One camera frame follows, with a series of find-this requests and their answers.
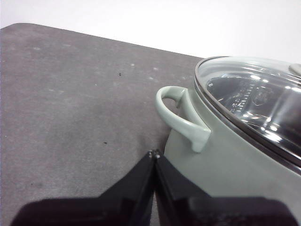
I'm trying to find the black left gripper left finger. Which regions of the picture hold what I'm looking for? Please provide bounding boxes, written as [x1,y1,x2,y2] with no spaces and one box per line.
[10,150,156,226]

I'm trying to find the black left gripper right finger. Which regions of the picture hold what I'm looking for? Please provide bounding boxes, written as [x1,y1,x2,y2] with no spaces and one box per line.
[154,154,301,226]

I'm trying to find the glass lid with green knob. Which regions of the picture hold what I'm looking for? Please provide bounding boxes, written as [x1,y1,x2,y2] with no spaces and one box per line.
[194,56,301,169]

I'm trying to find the pale green electric steamer pot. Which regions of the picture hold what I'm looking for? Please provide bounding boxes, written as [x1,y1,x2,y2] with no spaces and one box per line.
[156,86,301,222]

